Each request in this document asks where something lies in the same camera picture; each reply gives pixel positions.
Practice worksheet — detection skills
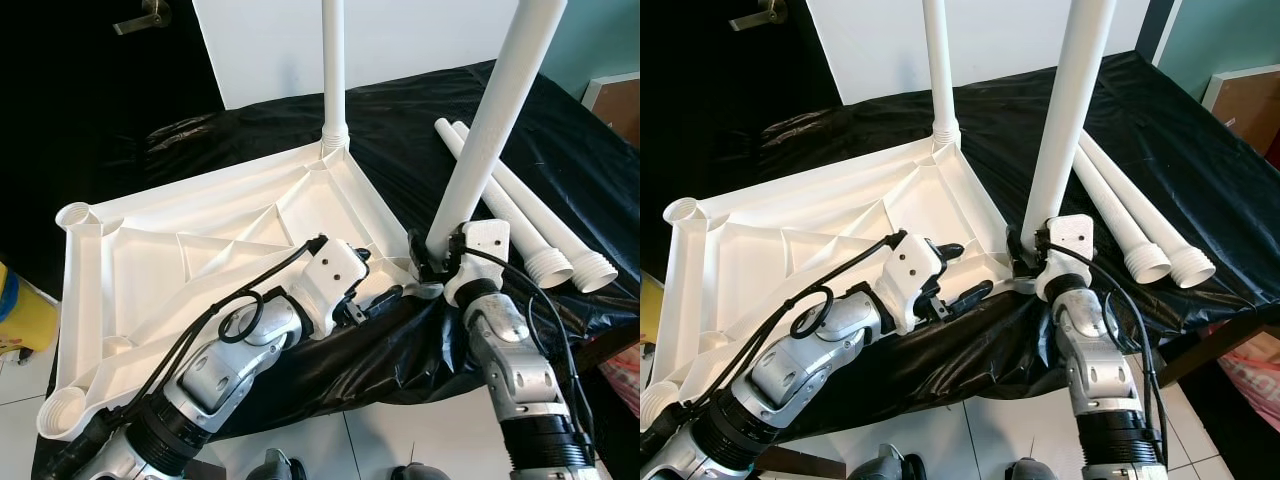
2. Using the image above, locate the dark wooden table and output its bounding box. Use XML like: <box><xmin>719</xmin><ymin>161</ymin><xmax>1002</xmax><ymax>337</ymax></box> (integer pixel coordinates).
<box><xmin>560</xmin><ymin>325</ymin><xmax>641</xmax><ymax>386</ymax></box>
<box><xmin>1160</xmin><ymin>310</ymin><xmax>1280</xmax><ymax>386</ymax></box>

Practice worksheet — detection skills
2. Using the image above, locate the white plastic table top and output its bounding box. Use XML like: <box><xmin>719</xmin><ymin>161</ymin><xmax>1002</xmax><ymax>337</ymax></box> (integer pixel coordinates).
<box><xmin>640</xmin><ymin>135</ymin><xmax>1036</xmax><ymax>436</ymax></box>
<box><xmin>37</xmin><ymin>140</ymin><xmax>446</xmax><ymax>441</ymax></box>

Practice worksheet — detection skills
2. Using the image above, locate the red plastic bag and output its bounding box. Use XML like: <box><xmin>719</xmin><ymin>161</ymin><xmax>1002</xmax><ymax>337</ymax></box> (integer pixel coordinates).
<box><xmin>600</xmin><ymin>345</ymin><xmax>641</xmax><ymax>411</ymax></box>
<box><xmin>1215</xmin><ymin>330</ymin><xmax>1280</xmax><ymax>426</ymax></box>

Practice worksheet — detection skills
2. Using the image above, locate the black plastic cover sheet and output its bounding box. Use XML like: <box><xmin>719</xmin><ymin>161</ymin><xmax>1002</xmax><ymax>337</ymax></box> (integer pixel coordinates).
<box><xmin>30</xmin><ymin>60</ymin><xmax>641</xmax><ymax>480</ymax></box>
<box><xmin>640</xmin><ymin>50</ymin><xmax>1280</xmax><ymax>471</ymax></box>

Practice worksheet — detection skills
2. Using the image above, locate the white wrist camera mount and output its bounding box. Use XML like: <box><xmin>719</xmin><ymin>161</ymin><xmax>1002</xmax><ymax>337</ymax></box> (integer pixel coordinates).
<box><xmin>1033</xmin><ymin>215</ymin><xmax>1094</xmax><ymax>301</ymax></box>
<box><xmin>290</xmin><ymin>238</ymin><xmax>369</xmax><ymax>336</ymax></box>
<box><xmin>443</xmin><ymin>220</ymin><xmax>511</xmax><ymax>306</ymax></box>
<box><xmin>875</xmin><ymin>235</ymin><xmax>946</xmax><ymax>331</ymax></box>

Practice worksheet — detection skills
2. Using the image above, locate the brown wooden cabinet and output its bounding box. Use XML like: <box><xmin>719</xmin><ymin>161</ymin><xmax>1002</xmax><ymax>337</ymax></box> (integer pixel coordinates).
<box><xmin>1200</xmin><ymin>65</ymin><xmax>1280</xmax><ymax>161</ymax></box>
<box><xmin>583</xmin><ymin>72</ymin><xmax>641</xmax><ymax>146</ymax></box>

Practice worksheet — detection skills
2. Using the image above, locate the brass door handle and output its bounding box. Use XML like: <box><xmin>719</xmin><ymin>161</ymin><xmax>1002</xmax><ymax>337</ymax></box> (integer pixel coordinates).
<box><xmin>112</xmin><ymin>0</ymin><xmax>173</xmax><ymax>36</ymax></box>
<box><xmin>728</xmin><ymin>0</ymin><xmax>791</xmax><ymax>31</ymax></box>

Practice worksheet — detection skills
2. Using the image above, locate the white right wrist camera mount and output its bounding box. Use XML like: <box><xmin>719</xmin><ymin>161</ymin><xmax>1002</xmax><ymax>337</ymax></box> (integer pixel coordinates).
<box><xmin>443</xmin><ymin>220</ymin><xmax>511</xmax><ymax>306</ymax></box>
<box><xmin>1033</xmin><ymin>215</ymin><xmax>1094</xmax><ymax>301</ymax></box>

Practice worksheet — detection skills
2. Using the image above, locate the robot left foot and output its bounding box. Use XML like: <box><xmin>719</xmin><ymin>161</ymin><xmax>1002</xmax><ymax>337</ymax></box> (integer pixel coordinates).
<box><xmin>855</xmin><ymin>445</ymin><xmax>926</xmax><ymax>480</ymax></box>
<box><xmin>245</xmin><ymin>450</ymin><xmax>306</xmax><ymax>480</ymax></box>

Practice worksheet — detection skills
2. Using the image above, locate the yellow plastic container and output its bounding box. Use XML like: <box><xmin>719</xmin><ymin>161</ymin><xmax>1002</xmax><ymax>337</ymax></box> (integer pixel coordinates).
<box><xmin>0</xmin><ymin>262</ymin><xmax>61</xmax><ymax>363</ymax></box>
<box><xmin>640</xmin><ymin>275</ymin><xmax>666</xmax><ymax>346</ymax></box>

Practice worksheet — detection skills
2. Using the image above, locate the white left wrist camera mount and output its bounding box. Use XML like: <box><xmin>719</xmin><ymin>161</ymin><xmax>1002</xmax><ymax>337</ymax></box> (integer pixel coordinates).
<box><xmin>290</xmin><ymin>238</ymin><xmax>369</xmax><ymax>336</ymax></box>
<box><xmin>875</xmin><ymin>235</ymin><xmax>946</xmax><ymax>331</ymax></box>

